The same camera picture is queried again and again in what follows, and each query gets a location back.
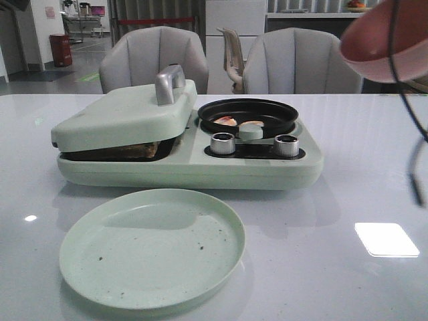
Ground white cabinet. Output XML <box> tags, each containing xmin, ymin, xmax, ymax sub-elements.
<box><xmin>205</xmin><ymin>1</ymin><xmax>267</xmax><ymax>94</ymax></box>

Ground right silver control knob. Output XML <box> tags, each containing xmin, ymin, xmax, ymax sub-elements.
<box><xmin>273</xmin><ymin>134</ymin><xmax>300</xmax><ymax>158</ymax></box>

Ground silver control knob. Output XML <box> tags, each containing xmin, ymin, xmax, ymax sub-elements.
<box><xmin>210</xmin><ymin>132</ymin><xmax>235</xmax><ymax>155</ymax></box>
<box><xmin>273</xmin><ymin>134</ymin><xmax>300</xmax><ymax>158</ymax></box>

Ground pink bowl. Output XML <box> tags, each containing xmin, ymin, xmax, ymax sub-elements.
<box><xmin>340</xmin><ymin>1</ymin><xmax>427</xmax><ymax>83</ymax></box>

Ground black round frying pan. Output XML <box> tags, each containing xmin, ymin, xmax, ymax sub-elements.
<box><xmin>198</xmin><ymin>98</ymin><xmax>299</xmax><ymax>138</ymax></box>

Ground left silver control knob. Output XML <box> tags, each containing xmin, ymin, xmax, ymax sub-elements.
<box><xmin>210</xmin><ymin>132</ymin><xmax>235</xmax><ymax>155</ymax></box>

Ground breakfast maker lid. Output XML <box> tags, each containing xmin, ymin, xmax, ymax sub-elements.
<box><xmin>51</xmin><ymin>79</ymin><xmax>197</xmax><ymax>152</ymax></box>

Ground beige office chair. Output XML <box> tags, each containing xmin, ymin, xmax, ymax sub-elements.
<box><xmin>217</xmin><ymin>27</ymin><xmax>245</xmax><ymax>94</ymax></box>

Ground grey upholstered chair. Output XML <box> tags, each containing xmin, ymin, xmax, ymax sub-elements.
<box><xmin>99</xmin><ymin>26</ymin><xmax>209</xmax><ymax>94</ymax></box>
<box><xmin>243</xmin><ymin>27</ymin><xmax>363</xmax><ymax>94</ymax></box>

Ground dark counter cabinet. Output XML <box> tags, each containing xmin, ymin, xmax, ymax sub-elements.
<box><xmin>265</xmin><ymin>13</ymin><xmax>361</xmax><ymax>37</ymax></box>

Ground mint green breakfast maker base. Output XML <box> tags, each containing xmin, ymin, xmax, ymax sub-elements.
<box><xmin>57</xmin><ymin>111</ymin><xmax>324</xmax><ymax>190</ymax></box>

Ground mint green plate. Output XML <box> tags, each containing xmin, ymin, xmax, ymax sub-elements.
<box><xmin>60</xmin><ymin>189</ymin><xmax>245</xmax><ymax>312</ymax></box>

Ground right grey upholstered chair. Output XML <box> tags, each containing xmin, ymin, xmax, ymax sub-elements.
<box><xmin>243</xmin><ymin>27</ymin><xmax>363</xmax><ymax>94</ymax></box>

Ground red bin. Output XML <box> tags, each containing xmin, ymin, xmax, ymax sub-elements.
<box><xmin>49</xmin><ymin>34</ymin><xmax>72</xmax><ymax>67</ymax></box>

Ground fruit bowl on counter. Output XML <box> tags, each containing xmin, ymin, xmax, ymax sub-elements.
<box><xmin>345</xmin><ymin>0</ymin><xmax>370</xmax><ymax>13</ymax></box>

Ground left grey upholstered chair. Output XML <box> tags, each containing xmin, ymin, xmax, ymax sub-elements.
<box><xmin>99</xmin><ymin>26</ymin><xmax>209</xmax><ymax>94</ymax></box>

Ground bread slice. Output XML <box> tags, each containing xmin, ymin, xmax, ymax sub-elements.
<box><xmin>78</xmin><ymin>142</ymin><xmax>160</xmax><ymax>158</ymax></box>

